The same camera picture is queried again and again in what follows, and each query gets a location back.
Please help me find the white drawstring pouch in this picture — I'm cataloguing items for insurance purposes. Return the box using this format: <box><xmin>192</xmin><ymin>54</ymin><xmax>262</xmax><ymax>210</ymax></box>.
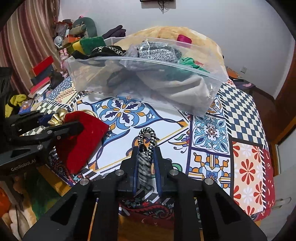
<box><xmin>137</xmin><ymin>73</ymin><xmax>213</xmax><ymax>115</ymax></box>

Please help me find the brown wooden door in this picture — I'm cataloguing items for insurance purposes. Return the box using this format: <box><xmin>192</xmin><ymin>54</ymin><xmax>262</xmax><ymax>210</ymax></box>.
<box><xmin>265</xmin><ymin>49</ymin><xmax>295</xmax><ymax>142</ymax></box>

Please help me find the clear plastic storage box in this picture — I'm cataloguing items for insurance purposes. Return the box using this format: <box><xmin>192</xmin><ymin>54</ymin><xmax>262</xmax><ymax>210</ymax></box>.
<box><xmin>65</xmin><ymin>36</ymin><xmax>228</xmax><ymax>116</ymax></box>

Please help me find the red box stack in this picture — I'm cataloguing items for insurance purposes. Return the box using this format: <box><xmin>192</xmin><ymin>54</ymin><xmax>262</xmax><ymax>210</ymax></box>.
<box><xmin>28</xmin><ymin>56</ymin><xmax>54</xmax><ymax>98</ymax></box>

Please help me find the grey knit item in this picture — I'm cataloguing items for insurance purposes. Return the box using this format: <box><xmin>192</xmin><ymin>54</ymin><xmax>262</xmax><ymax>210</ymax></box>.
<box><xmin>125</xmin><ymin>40</ymin><xmax>182</xmax><ymax>63</ymax></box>

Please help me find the yellow green sponge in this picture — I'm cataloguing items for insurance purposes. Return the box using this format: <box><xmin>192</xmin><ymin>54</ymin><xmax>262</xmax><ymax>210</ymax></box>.
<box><xmin>72</xmin><ymin>36</ymin><xmax>106</xmax><ymax>56</ymax></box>

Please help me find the red velvet pouch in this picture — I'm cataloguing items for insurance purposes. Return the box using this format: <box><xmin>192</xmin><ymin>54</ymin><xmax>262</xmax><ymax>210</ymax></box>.
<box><xmin>56</xmin><ymin>111</ymin><xmax>109</xmax><ymax>174</ymax></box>

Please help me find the dark purple clothing pile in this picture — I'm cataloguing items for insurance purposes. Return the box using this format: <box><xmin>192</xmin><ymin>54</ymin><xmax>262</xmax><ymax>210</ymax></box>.
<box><xmin>102</xmin><ymin>25</ymin><xmax>126</xmax><ymax>39</ymax></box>

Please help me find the green knit cloth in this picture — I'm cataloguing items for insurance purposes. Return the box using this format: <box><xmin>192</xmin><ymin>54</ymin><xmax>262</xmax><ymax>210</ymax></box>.
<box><xmin>178</xmin><ymin>57</ymin><xmax>209</xmax><ymax>73</ymax></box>

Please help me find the beige fleece blanket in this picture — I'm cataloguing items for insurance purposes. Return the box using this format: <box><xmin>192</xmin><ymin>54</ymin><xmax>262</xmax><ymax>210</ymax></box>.
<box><xmin>115</xmin><ymin>26</ymin><xmax>226</xmax><ymax>70</ymax></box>

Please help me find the grey plush toy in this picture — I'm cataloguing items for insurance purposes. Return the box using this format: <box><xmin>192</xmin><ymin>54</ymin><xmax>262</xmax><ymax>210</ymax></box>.
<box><xmin>69</xmin><ymin>17</ymin><xmax>97</xmax><ymax>38</ymax></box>

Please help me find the black white braided cord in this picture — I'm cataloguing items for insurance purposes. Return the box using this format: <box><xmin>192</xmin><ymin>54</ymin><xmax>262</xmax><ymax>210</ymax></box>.
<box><xmin>136</xmin><ymin>127</ymin><xmax>160</xmax><ymax>189</ymax></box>

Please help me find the grey backpack on floor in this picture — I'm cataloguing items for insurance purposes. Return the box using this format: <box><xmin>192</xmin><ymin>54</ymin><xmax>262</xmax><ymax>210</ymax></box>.
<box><xmin>226</xmin><ymin>67</ymin><xmax>255</xmax><ymax>95</ymax></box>

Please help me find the patchwork patterned tablecloth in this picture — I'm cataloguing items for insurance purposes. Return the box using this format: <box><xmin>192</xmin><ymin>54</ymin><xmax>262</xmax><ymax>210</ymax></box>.
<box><xmin>39</xmin><ymin>82</ymin><xmax>275</xmax><ymax>221</ymax></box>

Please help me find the wall power socket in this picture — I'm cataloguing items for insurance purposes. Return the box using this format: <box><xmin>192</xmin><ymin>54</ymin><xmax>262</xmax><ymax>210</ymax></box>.
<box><xmin>240</xmin><ymin>67</ymin><xmax>247</xmax><ymax>73</ymax></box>

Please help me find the striped red gold curtain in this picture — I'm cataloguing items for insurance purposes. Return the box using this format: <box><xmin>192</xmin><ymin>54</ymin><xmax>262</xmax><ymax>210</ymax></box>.
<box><xmin>1</xmin><ymin>1</ymin><xmax>61</xmax><ymax>94</ymax></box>

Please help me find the checkered pouch with gold tie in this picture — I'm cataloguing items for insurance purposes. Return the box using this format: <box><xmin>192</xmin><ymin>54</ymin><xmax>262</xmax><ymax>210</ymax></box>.
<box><xmin>23</xmin><ymin>99</ymin><xmax>69</xmax><ymax>136</ymax></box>

